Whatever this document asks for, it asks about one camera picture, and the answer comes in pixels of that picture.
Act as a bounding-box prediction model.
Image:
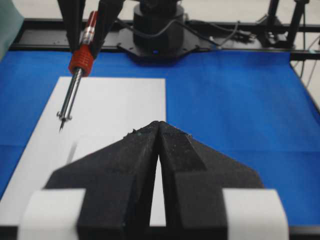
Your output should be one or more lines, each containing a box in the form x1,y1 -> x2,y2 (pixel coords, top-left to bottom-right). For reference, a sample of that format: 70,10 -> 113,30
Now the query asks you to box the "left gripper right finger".
157,120 -> 290,240

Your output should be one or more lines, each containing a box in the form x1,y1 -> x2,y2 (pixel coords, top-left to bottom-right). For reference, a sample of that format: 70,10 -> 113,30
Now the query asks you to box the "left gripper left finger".
17,120 -> 161,240

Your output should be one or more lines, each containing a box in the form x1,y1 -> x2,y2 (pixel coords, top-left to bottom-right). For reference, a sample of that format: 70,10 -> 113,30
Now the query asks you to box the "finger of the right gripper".
57,0 -> 86,53
90,0 -> 124,59

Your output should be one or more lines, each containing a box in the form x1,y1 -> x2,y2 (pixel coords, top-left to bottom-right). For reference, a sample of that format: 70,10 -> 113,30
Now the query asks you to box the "red handled soldering iron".
57,11 -> 98,130

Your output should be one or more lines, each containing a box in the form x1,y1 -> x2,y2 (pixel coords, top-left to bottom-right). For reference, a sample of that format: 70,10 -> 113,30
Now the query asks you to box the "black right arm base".
116,0 -> 222,66

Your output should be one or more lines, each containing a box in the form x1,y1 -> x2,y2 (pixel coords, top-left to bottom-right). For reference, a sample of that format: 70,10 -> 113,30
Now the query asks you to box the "green curtain backdrop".
0,0 -> 24,60

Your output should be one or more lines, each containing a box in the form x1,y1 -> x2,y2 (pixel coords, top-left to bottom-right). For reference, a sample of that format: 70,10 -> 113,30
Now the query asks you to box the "large white base board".
0,76 -> 166,226

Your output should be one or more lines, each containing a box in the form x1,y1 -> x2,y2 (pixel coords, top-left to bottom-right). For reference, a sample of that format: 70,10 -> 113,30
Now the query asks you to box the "blue table mat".
0,51 -> 320,226

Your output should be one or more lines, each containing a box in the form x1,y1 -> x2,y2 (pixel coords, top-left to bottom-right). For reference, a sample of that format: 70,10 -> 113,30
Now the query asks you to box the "black cable near base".
184,13 -> 253,50

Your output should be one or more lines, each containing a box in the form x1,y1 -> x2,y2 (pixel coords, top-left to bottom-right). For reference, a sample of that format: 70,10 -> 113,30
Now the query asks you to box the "black aluminium frame rail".
9,18 -> 320,61

